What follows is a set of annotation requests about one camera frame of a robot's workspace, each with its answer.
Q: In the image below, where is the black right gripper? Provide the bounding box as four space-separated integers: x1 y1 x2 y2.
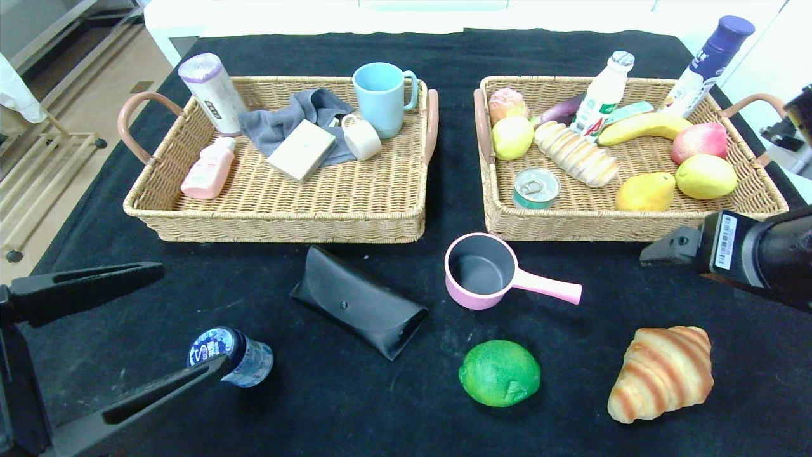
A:
639 206 812 312

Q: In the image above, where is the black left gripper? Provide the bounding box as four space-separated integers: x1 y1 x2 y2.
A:
0 261 231 457

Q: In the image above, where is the striped croissant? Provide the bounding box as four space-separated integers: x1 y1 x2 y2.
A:
607 326 714 425

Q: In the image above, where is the tin can with green label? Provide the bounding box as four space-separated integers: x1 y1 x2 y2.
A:
513 167 561 210

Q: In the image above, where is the green lime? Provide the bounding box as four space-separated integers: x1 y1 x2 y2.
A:
458 340 542 408

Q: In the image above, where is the wicker basket with food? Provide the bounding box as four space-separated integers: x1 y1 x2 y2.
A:
473 75 794 243

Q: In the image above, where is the wicker basket with household items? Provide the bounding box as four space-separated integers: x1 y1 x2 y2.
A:
117 76 440 244

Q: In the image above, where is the yellow pear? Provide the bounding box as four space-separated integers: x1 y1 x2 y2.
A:
614 171 676 212

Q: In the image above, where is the yellow lemon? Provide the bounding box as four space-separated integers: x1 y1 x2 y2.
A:
675 154 738 201

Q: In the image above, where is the red peach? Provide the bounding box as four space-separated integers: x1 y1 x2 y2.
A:
670 122 728 166

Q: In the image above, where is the yellow banana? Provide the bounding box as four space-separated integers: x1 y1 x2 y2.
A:
596 112 693 147

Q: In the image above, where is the long striped bread loaf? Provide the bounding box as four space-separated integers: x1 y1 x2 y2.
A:
534 121 620 189

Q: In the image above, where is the green snack pack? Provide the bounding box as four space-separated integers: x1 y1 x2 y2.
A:
603 101 654 128

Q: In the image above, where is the white milk bottle green label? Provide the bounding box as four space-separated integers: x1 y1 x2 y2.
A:
570 51 635 140

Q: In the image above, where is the purple eggplant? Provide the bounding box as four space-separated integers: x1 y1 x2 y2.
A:
530 94 584 129

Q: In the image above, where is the pink lotion bottle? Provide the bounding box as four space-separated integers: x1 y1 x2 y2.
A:
181 136 237 201

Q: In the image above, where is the white bottle with blue cap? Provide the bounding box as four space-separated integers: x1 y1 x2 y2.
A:
660 16 756 119

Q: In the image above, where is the yellow-green apple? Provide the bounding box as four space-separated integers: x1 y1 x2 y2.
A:
492 116 535 161

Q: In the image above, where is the gold metal rolling rack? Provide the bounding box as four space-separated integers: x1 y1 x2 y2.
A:
0 111 110 264

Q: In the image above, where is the pink saucepan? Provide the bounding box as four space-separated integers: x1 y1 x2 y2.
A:
444 233 582 311

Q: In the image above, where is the pink bumpy fruit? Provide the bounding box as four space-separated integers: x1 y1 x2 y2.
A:
488 88 530 125

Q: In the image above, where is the black glasses case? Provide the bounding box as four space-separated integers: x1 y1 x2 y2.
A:
291 246 429 361

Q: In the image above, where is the beige soap box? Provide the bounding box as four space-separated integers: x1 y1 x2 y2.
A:
266 119 337 184

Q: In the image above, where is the white tumbler with purple lid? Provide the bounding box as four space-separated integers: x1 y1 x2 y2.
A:
178 53 248 137

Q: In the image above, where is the grey cloth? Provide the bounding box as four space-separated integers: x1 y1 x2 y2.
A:
239 89 358 167

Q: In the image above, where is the white hanging fabric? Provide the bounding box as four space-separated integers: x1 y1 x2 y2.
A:
0 52 49 125

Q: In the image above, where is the small cream cup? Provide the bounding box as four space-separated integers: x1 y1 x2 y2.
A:
341 114 383 161

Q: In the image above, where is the light blue mug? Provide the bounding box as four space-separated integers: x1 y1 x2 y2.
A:
352 62 419 139

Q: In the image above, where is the white counter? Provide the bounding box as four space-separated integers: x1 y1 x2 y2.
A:
145 0 787 70

